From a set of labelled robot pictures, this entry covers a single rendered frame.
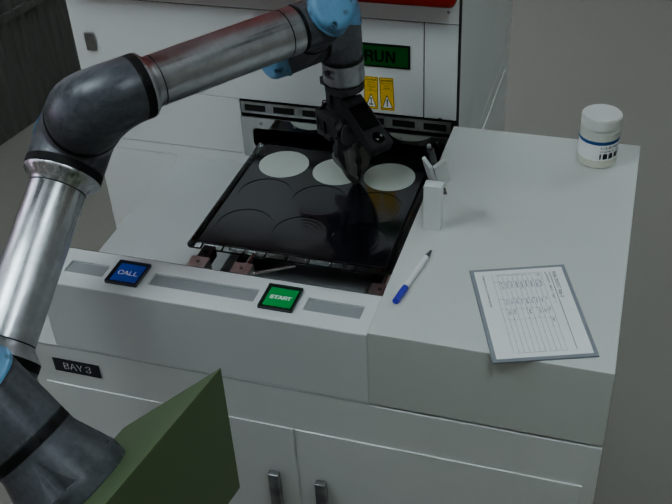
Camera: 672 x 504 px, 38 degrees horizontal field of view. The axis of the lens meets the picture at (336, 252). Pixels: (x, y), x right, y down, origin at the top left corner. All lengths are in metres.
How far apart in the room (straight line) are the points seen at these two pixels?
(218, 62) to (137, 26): 0.64
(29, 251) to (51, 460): 0.33
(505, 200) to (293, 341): 0.47
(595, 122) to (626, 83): 2.53
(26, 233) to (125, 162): 0.84
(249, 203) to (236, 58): 0.45
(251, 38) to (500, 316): 0.55
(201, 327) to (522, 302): 0.49
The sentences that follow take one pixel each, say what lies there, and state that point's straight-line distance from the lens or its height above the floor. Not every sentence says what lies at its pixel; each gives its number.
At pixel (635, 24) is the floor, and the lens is 4.84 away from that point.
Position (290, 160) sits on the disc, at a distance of 1.94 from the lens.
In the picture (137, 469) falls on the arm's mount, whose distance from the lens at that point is 1.16.
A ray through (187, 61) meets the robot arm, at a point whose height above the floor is 1.31.
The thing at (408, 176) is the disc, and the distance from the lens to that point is 1.87.
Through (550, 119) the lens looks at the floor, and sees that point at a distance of 3.96.
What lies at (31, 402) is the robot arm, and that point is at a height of 1.06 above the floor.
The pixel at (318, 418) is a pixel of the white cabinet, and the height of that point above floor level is 0.76.
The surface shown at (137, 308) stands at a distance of 1.55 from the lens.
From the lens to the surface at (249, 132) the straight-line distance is 2.04.
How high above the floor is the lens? 1.90
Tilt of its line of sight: 36 degrees down
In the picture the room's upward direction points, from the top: 3 degrees counter-clockwise
